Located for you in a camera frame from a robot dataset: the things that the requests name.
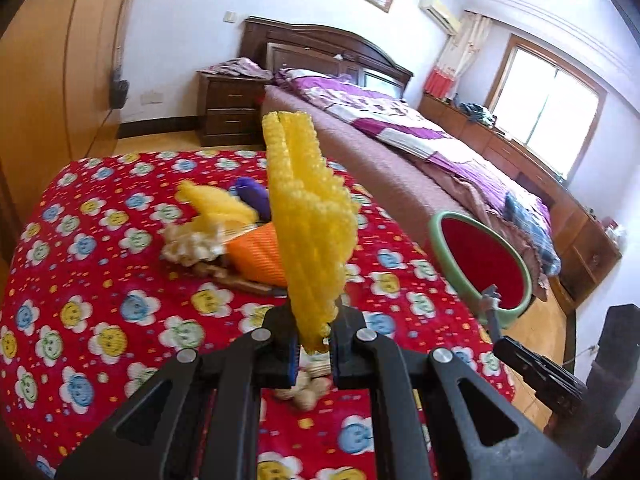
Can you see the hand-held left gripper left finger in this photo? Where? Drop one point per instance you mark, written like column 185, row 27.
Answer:
column 280, row 355

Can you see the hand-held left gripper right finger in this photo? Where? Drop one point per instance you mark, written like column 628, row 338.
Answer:
column 346, row 360

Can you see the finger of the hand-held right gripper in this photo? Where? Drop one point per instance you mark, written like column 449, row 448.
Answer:
column 540, row 375

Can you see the yellow foam fruit net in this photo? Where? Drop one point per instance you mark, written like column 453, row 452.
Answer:
column 305, row 210
column 215, row 205

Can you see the beige ginger root toy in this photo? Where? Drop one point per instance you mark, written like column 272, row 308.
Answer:
column 310, row 390

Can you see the brown flat scraps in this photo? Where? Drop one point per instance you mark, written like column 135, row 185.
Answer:
column 235, row 282

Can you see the orange foam fruit net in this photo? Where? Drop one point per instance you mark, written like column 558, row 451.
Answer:
column 257, row 252

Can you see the pink and white bottles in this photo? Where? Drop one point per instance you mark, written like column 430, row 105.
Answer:
column 614, row 229

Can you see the low wooden cabinet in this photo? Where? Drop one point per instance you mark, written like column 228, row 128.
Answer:
column 580, row 230

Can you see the blue plaid cloth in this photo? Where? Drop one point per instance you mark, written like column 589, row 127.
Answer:
column 530, row 230

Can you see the pale crumpled wrapper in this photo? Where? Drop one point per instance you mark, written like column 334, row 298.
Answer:
column 192, row 245

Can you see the purple round object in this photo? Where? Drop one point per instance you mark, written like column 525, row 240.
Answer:
column 254, row 194

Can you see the red flower printed blanket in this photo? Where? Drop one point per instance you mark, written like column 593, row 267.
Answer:
column 100, row 285

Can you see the bed with pink checked bedspread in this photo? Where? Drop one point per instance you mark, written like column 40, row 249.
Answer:
column 380, row 160

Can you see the purple and white quilt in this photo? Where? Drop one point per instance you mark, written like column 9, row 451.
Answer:
column 400, row 125

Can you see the wooden framed window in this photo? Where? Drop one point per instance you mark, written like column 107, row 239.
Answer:
column 545, row 105

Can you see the dark wooden nightstand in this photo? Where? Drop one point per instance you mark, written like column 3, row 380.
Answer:
column 230, row 110

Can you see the teal clothes heap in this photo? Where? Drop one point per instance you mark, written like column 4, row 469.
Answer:
column 477, row 114

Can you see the pink crumpled clothes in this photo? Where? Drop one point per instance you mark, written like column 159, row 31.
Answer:
column 235, row 67

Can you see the dark wooden headboard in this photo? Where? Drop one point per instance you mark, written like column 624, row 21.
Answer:
column 320, row 42

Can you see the white and red curtain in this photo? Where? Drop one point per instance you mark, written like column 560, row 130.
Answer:
column 455, row 60

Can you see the light wooden wardrobe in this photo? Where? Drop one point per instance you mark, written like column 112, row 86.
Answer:
column 55, row 85

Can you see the white air conditioner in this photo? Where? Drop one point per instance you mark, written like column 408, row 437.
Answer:
column 440, row 12

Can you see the white wall socket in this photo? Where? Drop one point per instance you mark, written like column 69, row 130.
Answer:
column 152, row 96

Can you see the white wall switch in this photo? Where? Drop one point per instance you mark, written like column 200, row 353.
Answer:
column 229, row 17

